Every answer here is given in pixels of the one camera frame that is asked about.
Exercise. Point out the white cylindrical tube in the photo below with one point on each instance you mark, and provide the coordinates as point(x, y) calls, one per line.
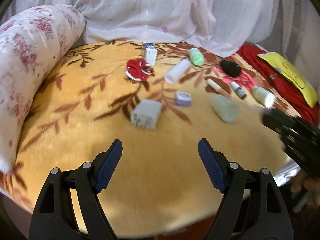
point(173, 75)

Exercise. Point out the white sheer curtain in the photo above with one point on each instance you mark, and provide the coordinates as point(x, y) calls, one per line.
point(289, 27)

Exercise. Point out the pink white lip balm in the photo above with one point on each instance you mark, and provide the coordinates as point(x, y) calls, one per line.
point(217, 88)

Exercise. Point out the yellow cartoon pillow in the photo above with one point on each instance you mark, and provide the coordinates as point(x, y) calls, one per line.
point(288, 70)

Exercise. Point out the floral rolled quilt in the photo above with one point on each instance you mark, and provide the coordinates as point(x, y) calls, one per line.
point(32, 42)

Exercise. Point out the white power adapter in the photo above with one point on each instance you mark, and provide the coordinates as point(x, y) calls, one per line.
point(146, 114)

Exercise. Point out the red knitted ornament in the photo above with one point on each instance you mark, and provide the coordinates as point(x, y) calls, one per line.
point(137, 70)

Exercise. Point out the yellow floral plush blanket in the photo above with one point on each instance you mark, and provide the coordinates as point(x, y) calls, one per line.
point(160, 183)

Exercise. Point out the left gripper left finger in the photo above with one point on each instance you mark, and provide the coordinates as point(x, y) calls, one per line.
point(68, 206)

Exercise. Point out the white cap cream jar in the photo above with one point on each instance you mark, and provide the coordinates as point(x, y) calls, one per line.
point(263, 96)

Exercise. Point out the green white bottle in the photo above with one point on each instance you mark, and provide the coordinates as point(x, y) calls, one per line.
point(196, 57)

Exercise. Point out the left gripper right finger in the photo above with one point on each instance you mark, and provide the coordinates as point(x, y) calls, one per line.
point(252, 206)

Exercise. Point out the small purple white case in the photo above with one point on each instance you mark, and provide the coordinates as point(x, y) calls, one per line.
point(183, 99)

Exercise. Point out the red cloth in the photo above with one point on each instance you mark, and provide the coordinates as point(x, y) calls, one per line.
point(282, 85)

